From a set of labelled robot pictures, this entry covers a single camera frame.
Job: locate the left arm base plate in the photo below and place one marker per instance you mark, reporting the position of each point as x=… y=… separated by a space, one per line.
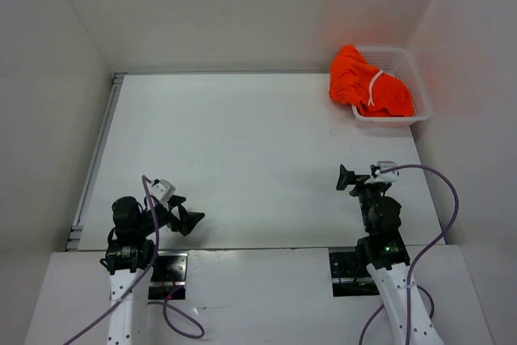
x=169 y=277

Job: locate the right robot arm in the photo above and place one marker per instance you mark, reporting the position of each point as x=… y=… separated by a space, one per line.
x=383 y=254

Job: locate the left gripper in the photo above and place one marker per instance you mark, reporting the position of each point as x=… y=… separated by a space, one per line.
x=187 y=219

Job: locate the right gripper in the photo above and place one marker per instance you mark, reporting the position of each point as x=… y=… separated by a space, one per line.
x=349 y=177

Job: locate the aluminium table edge rail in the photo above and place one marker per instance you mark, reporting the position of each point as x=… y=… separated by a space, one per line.
x=76 y=228

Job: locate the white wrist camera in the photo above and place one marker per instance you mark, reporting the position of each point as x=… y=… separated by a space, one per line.
x=162 y=190
x=383 y=172

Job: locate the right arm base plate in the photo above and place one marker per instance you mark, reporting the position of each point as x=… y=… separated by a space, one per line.
x=349 y=278

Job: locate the orange shorts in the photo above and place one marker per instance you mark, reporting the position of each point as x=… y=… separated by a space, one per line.
x=369 y=89

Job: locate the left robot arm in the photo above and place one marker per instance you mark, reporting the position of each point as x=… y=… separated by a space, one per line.
x=138 y=274

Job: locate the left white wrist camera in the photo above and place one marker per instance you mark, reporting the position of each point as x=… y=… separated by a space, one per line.
x=162 y=190

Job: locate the white plastic basket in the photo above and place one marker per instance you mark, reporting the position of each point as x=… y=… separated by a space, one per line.
x=399 y=63

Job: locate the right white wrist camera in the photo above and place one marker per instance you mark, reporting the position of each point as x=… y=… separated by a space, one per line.
x=383 y=172

